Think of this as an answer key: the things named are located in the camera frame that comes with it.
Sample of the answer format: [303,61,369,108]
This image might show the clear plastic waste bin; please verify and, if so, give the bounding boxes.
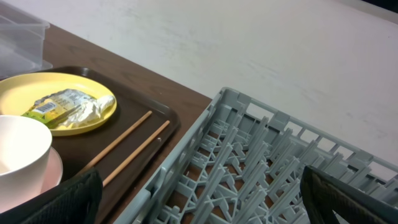
[1,1,52,80]

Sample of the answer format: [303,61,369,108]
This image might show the dark brown serving tray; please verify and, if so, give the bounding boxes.
[52,66,180,223]

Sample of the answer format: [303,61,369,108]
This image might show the wooden chopstick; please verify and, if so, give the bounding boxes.
[103,120,170,187]
[76,111,152,175]

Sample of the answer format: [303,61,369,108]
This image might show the grey plastic dishwasher rack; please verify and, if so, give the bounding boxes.
[117,88,397,223]

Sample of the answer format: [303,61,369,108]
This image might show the white cup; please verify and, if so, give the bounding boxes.
[1,115,52,213]

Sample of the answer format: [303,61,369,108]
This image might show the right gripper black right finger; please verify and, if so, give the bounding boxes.
[300,166,397,224]

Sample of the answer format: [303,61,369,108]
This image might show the green yellow snack wrapper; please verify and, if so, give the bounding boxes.
[22,88,96,129]

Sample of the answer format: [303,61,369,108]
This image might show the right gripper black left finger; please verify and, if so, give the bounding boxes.
[1,169,103,224]

